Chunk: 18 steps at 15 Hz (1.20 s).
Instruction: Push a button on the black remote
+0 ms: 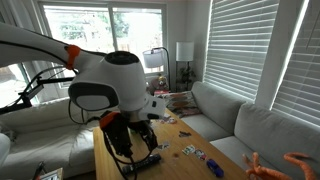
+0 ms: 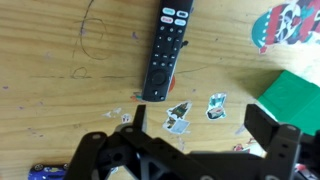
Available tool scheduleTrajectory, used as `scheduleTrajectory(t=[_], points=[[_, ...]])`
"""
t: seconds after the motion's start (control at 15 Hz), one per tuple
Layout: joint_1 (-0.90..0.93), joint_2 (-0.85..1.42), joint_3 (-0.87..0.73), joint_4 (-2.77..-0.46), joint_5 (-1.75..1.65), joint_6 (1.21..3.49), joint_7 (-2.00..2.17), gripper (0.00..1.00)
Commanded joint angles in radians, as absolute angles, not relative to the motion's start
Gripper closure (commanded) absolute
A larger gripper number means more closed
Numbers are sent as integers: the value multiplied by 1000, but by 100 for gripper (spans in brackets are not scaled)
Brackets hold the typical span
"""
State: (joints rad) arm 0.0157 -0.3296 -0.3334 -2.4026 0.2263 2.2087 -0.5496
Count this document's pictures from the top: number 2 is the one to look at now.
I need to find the green treasure chest box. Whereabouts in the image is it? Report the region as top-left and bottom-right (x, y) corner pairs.
(255, 69), (320, 136)

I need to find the tree and card sticker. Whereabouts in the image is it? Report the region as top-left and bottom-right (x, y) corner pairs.
(162, 100), (194, 135)

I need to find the teal white creature sticker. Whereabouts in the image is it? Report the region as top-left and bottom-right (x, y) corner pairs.
(205, 92), (228, 121)

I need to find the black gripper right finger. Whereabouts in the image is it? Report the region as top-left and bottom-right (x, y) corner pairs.
(244, 103), (303, 180)

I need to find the black TV remote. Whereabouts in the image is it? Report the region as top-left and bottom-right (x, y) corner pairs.
(141, 0), (195, 103)

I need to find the pirate Santa sticker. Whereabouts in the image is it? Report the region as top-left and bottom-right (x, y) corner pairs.
(250, 0), (320, 55)

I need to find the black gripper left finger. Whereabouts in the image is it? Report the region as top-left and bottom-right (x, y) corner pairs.
(63, 104), (148, 180)

